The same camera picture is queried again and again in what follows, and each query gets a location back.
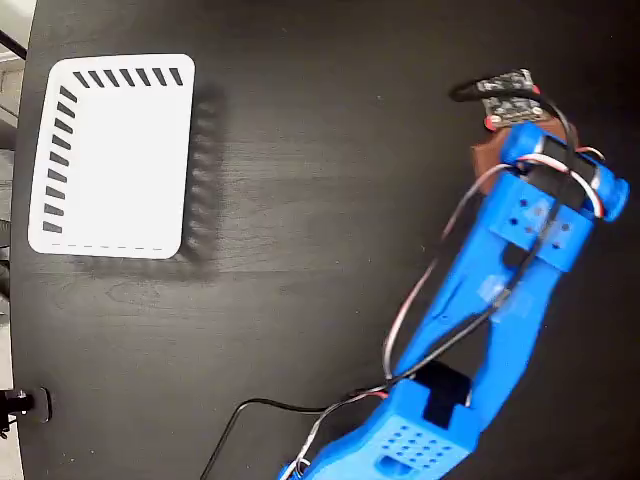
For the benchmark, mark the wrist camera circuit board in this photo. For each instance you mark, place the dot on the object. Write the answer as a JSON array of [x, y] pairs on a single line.
[[510, 105]]

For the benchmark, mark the black slanted bar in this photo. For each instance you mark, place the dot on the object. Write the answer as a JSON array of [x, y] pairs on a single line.
[[12, 44]]

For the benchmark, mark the white slotted plastic basket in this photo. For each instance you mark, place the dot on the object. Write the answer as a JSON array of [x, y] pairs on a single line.
[[130, 165]]

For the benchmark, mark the black table clamp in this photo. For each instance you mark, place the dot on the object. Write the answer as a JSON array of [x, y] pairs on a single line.
[[37, 404]]

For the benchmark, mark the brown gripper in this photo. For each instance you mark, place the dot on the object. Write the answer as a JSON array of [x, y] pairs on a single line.
[[484, 161]]

